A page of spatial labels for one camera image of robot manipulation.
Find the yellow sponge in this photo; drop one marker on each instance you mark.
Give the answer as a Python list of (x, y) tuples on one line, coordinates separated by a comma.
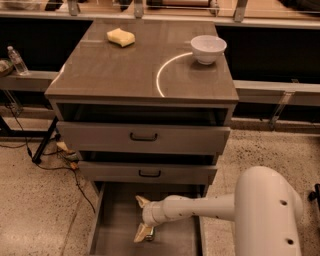
[(121, 37)]

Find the grey drawer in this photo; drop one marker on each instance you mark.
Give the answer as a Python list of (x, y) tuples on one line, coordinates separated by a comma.
[(148, 173), (119, 215), (142, 138)]

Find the clear plastic water bottle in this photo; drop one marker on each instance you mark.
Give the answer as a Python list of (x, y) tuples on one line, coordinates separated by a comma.
[(17, 61)]

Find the grey top drawer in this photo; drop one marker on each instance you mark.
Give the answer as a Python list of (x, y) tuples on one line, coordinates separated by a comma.
[(142, 138)]

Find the green soda can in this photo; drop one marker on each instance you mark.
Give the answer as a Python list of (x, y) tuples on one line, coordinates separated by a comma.
[(150, 235)]

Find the grey drawer cabinet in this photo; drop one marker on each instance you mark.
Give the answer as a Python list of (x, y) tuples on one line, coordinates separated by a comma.
[(154, 81)]

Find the grey bottom drawer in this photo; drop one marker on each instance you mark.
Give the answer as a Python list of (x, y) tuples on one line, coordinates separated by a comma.
[(119, 215)]

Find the grey middle drawer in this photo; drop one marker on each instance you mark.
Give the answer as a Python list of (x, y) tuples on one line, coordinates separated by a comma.
[(148, 173)]

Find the white bowl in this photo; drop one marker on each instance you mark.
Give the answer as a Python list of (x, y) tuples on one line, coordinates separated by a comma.
[(207, 48)]

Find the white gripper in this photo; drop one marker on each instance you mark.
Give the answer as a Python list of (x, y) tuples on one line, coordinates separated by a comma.
[(152, 212)]

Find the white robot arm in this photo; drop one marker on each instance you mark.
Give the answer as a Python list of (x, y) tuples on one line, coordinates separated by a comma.
[(264, 207)]

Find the black table leg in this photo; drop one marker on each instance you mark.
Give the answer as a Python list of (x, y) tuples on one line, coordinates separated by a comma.
[(37, 156)]

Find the dish on side shelf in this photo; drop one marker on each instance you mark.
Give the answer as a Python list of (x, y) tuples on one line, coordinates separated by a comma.
[(6, 67)]

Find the black chair caster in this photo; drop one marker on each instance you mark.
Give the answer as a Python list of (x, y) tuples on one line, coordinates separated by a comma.
[(315, 194)]

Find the grey side shelf rail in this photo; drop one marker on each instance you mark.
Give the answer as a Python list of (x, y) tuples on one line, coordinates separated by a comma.
[(35, 81)]

